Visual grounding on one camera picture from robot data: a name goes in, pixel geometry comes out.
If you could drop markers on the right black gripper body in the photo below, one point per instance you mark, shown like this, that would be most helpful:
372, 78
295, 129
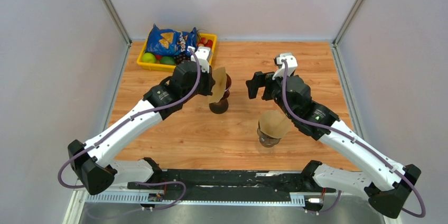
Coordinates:
272, 91

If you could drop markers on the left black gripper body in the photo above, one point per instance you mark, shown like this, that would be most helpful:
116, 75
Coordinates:
203, 86

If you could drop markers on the paper coffee filter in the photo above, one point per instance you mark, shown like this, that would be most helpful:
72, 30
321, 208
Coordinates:
274, 124

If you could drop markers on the brown amber dripper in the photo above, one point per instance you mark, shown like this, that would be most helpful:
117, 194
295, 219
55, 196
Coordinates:
227, 89

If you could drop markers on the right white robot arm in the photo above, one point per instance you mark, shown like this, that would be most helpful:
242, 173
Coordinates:
388, 186

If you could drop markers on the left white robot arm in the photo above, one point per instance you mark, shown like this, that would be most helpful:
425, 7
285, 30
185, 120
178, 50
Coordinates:
93, 161

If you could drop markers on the clear glass dripper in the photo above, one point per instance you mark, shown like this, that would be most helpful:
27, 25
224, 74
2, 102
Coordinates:
266, 140

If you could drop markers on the dark grape bunch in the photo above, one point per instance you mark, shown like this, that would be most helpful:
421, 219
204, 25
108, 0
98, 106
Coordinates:
182, 58

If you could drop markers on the yellow plastic bin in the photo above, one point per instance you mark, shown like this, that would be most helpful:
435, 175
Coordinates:
170, 68

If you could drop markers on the red apples pile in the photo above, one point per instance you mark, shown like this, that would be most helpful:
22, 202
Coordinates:
205, 42

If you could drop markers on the green avocado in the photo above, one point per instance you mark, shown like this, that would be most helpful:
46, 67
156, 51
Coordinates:
167, 60

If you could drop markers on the blue chips bag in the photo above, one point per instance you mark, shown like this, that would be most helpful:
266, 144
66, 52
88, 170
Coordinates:
171, 43

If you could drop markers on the green lime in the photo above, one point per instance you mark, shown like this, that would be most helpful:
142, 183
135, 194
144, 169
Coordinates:
148, 57

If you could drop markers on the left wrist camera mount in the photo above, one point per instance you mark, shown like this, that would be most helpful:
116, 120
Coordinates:
202, 55

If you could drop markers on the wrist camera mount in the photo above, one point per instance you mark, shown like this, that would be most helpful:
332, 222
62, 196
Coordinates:
202, 55
286, 64

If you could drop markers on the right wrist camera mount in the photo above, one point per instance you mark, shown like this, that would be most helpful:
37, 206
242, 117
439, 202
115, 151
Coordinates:
286, 64

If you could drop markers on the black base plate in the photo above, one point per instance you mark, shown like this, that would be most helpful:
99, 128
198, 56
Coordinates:
256, 187

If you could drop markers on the aluminium frame rail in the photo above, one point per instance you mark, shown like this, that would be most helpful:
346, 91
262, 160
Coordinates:
113, 195

